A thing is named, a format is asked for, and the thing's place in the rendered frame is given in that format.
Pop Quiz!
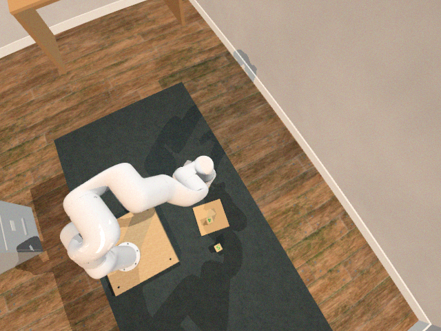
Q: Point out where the tan square mat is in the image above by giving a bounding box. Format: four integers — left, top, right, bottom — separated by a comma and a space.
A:
193, 199, 229, 236

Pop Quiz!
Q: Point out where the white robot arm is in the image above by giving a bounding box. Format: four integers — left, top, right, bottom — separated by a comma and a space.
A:
60, 156, 214, 279

